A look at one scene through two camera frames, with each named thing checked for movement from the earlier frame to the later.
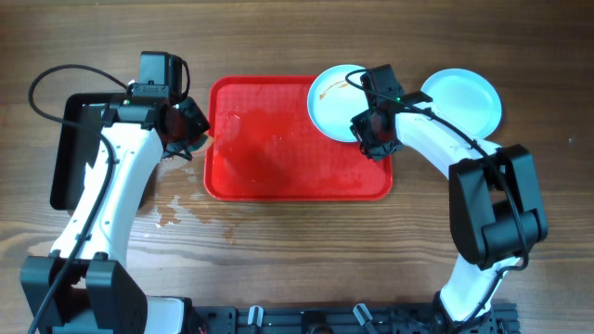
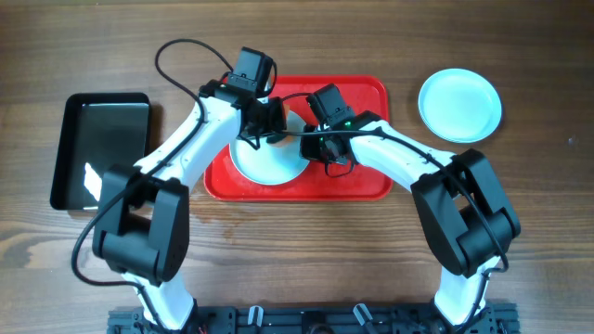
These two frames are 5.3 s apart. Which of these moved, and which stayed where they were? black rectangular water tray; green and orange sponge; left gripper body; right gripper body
Moved: right gripper body; left gripper body; green and orange sponge
Stayed: black rectangular water tray
